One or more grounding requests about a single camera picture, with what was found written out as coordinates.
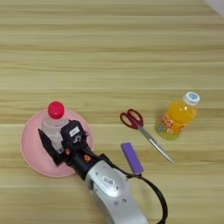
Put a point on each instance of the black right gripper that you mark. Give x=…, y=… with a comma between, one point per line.
x=81, y=160

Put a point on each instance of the clear bottle red cap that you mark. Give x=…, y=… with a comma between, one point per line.
x=55, y=112

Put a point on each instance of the orange juice bottle white cap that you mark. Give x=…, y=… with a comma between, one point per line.
x=176, y=116

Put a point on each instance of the purple rectangular block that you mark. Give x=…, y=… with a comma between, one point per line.
x=132, y=157

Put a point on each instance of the pink round plate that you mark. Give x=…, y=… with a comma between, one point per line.
x=32, y=148

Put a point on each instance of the black box white label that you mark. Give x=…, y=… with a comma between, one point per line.
x=73, y=134

